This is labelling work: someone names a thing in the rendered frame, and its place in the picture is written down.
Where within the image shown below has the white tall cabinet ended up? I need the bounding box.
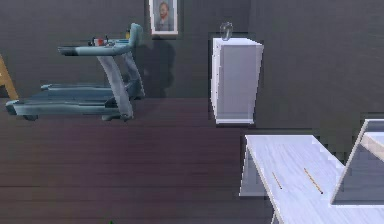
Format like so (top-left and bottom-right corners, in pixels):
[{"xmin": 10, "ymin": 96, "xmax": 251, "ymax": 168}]
[{"xmin": 210, "ymin": 36, "xmax": 265, "ymax": 125}]

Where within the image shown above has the clear glass round object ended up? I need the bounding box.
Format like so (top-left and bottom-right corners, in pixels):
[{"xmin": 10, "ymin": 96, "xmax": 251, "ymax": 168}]
[{"xmin": 219, "ymin": 21, "xmax": 234, "ymax": 42}]

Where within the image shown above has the framed portrait picture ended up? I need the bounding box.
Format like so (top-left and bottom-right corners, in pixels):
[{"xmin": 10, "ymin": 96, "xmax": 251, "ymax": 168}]
[{"xmin": 148, "ymin": 0, "xmax": 179, "ymax": 36}]

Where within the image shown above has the orange pencil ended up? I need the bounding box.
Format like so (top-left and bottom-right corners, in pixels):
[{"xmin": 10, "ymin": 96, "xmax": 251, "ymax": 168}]
[
  {"xmin": 271, "ymin": 171, "xmax": 283, "ymax": 191},
  {"xmin": 303, "ymin": 167, "xmax": 324, "ymax": 195}
]

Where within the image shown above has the grey blue treadmill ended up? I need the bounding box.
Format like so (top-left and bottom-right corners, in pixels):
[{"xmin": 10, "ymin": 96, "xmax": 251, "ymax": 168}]
[{"xmin": 5, "ymin": 22, "xmax": 146, "ymax": 122}]

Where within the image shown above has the white desk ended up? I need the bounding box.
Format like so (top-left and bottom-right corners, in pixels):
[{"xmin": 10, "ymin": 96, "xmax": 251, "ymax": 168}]
[{"xmin": 239, "ymin": 134, "xmax": 384, "ymax": 224}]

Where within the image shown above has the white desk hutch shelf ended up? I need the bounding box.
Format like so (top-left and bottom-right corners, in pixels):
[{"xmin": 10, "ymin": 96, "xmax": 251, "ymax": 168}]
[{"xmin": 330, "ymin": 118, "xmax": 384, "ymax": 206}]

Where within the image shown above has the yellow wooden ladder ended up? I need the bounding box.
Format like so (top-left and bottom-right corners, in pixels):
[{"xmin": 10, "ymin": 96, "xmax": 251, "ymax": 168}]
[{"xmin": 0, "ymin": 54, "xmax": 20, "ymax": 101}]

